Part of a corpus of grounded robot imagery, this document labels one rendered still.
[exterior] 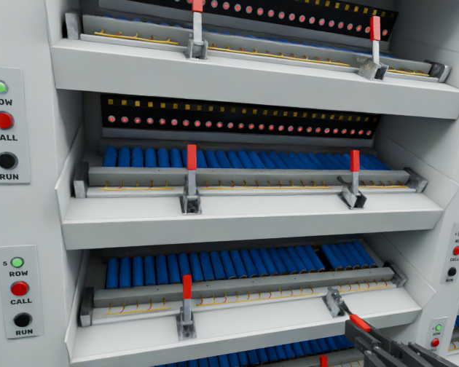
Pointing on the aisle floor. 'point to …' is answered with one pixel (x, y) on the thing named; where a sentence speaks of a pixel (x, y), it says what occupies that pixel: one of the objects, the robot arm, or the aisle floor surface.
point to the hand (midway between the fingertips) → (367, 338)
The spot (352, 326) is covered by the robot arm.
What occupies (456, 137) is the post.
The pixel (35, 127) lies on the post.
